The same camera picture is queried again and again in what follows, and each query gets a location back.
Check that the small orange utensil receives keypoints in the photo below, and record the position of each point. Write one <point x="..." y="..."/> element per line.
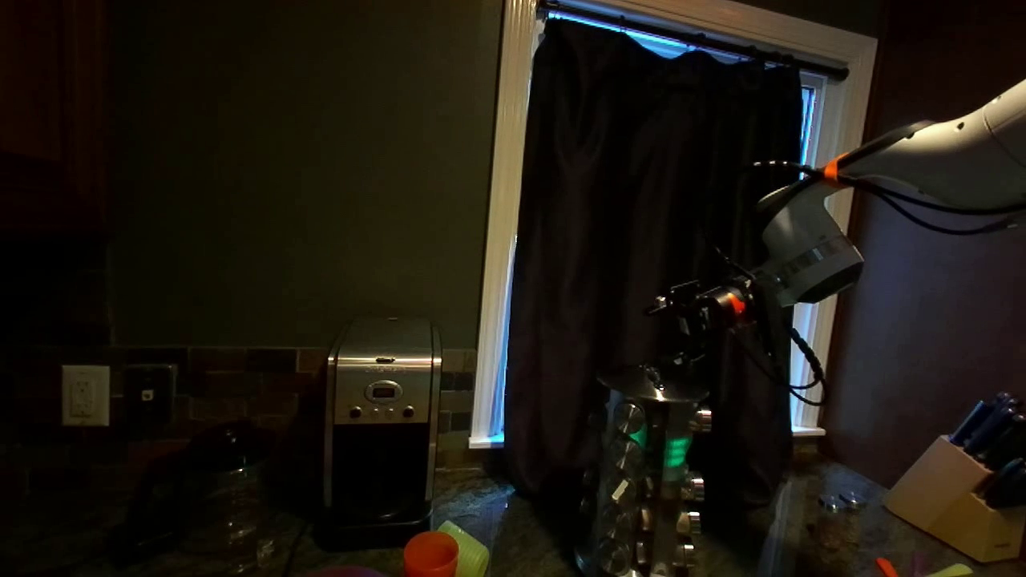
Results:
<point x="886" y="567"/>

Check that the light green plastic cup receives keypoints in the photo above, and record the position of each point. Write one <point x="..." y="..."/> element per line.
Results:
<point x="467" y="546"/>

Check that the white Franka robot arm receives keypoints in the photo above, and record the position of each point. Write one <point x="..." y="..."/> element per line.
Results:
<point x="941" y="161"/>

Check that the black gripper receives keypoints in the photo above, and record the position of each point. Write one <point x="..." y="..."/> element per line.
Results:
<point x="705" y="304"/>

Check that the orange plastic cup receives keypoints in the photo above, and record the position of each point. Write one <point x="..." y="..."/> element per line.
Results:
<point x="430" y="554"/>

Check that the dark wall outlet plate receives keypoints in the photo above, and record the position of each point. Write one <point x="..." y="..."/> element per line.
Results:
<point x="147" y="396"/>

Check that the silver black coffee maker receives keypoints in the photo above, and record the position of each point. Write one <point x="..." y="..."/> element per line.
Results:
<point x="383" y="426"/>

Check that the white light switch plate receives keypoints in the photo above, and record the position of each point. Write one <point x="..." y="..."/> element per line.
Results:
<point x="84" y="396"/>

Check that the glass coffee carafe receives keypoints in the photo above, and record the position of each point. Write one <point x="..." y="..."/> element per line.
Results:
<point x="224" y="500"/>

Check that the white window frame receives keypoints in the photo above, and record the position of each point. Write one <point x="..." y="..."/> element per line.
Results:
<point x="496" y="268"/>

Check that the silver spice rack stand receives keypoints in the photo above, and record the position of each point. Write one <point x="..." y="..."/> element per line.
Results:
<point x="642" y="483"/>

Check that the wooden knife block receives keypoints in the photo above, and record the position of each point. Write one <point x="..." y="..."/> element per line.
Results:
<point x="948" y="500"/>

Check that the black window curtain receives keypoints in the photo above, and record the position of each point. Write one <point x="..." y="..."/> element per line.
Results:
<point x="621" y="212"/>

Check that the small green utensil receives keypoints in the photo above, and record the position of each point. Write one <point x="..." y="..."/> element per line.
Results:
<point x="951" y="570"/>

